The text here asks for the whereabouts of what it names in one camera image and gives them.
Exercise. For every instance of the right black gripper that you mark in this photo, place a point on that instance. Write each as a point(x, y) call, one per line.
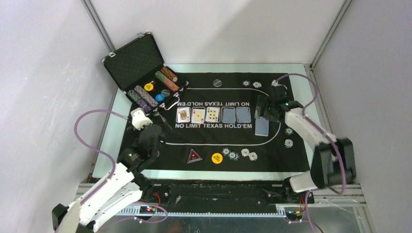
point(263, 102)

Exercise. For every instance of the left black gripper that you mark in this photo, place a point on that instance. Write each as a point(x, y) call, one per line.
point(162, 135)

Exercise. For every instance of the white blue chip back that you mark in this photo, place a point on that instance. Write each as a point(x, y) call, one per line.
point(257, 85)

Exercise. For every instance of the white blue chip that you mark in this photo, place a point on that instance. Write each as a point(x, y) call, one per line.
point(257, 85)
point(253, 156)
point(245, 152)
point(288, 143)

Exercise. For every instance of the face-down playing card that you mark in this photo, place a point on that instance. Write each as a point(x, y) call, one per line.
point(243, 115)
point(228, 115)

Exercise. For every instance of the blue playing card deck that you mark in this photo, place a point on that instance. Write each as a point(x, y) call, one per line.
point(262, 126)

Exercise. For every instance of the grey white poker chip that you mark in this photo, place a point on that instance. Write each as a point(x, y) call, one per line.
point(246, 83)

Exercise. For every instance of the green blue chip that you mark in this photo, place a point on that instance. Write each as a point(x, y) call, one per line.
point(288, 131)
point(226, 151)

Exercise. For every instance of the face-up playing card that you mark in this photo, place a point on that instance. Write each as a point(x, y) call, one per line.
point(198, 115)
point(212, 114)
point(183, 114)

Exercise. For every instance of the triangular all-in marker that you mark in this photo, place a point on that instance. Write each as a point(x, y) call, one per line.
point(193, 157)

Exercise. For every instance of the black dealer button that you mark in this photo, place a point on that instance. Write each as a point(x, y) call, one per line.
point(217, 83)

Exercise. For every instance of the white blue chip front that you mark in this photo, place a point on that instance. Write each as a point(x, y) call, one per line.
point(253, 156)
point(245, 152)

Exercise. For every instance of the grey white chip front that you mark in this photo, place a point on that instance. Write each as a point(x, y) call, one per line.
point(233, 156)

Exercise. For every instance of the green blue chip front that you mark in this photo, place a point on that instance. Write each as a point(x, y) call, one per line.
point(226, 151)

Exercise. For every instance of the yellow big blind button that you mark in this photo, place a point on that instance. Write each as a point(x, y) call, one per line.
point(217, 158)

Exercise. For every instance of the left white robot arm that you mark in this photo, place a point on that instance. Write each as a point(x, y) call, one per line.
point(123, 184)

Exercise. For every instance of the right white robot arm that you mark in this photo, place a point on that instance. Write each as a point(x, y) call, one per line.
point(333, 160)

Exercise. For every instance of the blue button in case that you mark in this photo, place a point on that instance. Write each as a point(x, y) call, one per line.
point(159, 97)

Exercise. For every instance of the pink grey chip row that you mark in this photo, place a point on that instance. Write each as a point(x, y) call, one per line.
point(146, 96)

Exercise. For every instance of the clear dealer button in case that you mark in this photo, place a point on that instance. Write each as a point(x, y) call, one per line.
point(165, 92)

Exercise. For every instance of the yellow button in case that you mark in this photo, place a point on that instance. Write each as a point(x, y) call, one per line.
point(148, 87)

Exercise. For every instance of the black poker table mat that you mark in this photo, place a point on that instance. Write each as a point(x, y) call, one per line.
point(209, 138)

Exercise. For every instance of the green orange chip row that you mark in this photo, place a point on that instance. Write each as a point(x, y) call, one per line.
point(166, 81)

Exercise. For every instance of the red brown chip row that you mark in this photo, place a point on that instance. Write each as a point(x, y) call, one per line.
point(169, 74)

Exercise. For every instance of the electronics board with leds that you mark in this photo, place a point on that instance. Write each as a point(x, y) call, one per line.
point(146, 209)

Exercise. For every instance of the black aluminium chip case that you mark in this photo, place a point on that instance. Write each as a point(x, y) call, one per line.
point(136, 64)

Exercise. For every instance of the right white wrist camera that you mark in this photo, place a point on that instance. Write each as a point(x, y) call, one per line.
point(275, 83)

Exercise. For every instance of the black metal base rail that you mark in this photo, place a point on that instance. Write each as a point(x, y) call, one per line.
point(201, 197)

